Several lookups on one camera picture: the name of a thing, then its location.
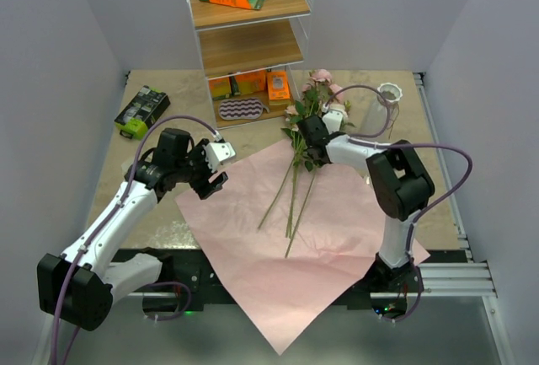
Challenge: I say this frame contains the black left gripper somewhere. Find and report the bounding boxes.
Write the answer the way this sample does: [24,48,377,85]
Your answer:
[174,139,227,199]

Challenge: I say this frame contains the pink flower bunch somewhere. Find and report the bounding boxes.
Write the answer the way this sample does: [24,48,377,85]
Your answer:
[258,69,350,256]

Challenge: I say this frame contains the pink wrapping paper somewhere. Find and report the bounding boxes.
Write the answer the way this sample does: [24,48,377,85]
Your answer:
[173,137,431,357]

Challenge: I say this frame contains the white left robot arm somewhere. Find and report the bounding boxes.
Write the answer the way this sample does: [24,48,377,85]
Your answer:
[37,128,236,331]

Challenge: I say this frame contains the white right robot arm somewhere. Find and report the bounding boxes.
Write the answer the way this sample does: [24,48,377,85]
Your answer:
[297,115,435,292]

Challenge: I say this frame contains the white ribbed ceramic vase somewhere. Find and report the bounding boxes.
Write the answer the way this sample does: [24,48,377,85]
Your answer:
[360,83,403,142]

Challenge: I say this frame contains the orange blister pack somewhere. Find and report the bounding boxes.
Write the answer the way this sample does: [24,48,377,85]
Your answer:
[266,71,290,102]

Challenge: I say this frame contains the purple wavy pad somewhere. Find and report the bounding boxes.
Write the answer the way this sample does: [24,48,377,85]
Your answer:
[218,97,270,121]

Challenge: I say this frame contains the orange box on shelf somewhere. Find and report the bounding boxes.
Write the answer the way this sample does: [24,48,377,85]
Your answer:
[231,70,266,95]

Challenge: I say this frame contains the orange green box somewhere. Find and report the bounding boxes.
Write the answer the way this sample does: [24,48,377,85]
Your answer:
[208,77,232,100]

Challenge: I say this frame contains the black green product box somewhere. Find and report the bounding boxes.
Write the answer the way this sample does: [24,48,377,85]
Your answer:
[115,85,170,140]

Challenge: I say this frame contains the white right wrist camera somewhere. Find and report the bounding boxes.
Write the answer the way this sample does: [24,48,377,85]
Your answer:
[322,103,346,134]

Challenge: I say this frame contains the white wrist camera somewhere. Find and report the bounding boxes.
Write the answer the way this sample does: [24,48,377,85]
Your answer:
[203,142,236,173]
[322,103,346,134]

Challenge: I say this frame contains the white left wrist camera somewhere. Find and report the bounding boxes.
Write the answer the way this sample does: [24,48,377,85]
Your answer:
[203,142,236,173]

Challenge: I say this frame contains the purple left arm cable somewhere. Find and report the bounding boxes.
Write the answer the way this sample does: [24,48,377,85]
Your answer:
[46,114,222,365]

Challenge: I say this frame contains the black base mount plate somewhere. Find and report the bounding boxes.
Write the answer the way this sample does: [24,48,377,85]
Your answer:
[139,249,424,319]

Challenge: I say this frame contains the white wire wooden shelf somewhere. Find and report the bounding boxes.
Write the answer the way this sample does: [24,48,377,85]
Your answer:
[179,0,317,131]

